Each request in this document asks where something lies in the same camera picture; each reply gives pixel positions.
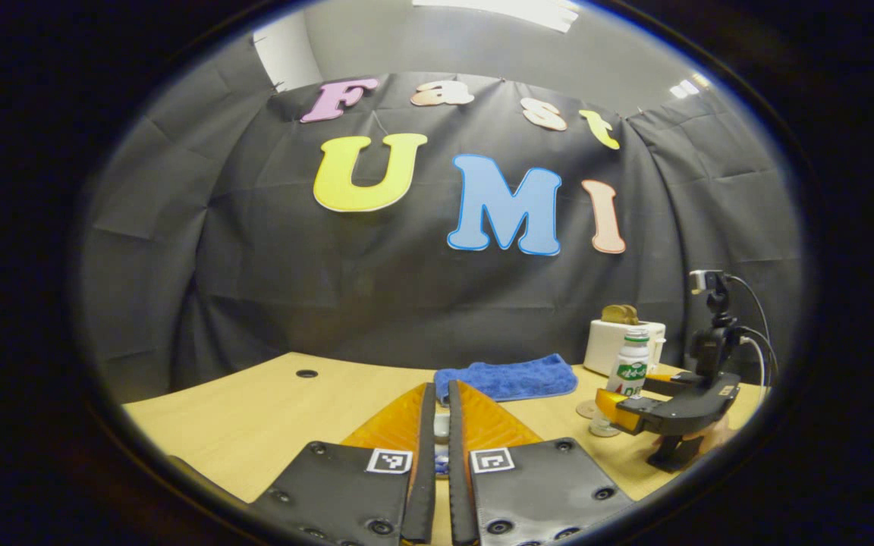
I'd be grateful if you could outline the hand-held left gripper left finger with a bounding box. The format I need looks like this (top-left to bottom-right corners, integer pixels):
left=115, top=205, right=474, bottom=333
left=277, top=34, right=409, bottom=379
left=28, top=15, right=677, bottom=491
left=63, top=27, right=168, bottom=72
left=250, top=381, right=438, bottom=546

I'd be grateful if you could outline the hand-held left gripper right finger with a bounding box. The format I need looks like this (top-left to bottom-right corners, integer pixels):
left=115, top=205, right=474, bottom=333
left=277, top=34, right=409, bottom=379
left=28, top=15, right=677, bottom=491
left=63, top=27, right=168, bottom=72
left=448, top=378, right=637, bottom=546

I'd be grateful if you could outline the white plastic water bottle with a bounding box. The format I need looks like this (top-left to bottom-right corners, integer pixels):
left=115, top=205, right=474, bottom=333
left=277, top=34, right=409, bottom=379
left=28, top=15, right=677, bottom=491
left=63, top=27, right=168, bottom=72
left=589, top=327, right=651, bottom=439

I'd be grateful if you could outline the white teacup lid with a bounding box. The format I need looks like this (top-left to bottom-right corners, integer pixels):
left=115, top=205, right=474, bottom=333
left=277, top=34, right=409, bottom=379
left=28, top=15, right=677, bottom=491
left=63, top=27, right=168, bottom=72
left=434, top=412, right=451, bottom=477

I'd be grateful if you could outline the white toaster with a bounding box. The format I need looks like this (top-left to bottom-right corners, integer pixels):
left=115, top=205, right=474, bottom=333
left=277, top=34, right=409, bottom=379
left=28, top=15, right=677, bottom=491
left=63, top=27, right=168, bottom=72
left=583, top=318, right=668, bottom=378

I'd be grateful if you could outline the blue towel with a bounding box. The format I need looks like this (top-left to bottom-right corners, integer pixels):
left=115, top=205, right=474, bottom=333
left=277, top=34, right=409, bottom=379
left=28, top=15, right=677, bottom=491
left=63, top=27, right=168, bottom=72
left=433, top=353, right=580, bottom=405

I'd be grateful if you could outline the black backdrop cloth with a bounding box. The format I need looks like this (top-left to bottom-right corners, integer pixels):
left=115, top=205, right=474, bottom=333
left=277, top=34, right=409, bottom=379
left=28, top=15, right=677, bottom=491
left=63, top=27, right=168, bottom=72
left=77, top=34, right=807, bottom=404

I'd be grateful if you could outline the ceiling light strip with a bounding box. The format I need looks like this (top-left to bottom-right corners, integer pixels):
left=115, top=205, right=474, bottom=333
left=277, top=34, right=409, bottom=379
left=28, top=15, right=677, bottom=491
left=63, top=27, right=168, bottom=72
left=413, top=0, right=583, bottom=33

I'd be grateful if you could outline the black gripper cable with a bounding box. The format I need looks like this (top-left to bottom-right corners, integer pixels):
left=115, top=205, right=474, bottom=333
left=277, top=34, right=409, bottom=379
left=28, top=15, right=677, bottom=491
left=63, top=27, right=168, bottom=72
left=725, top=274, right=781, bottom=392

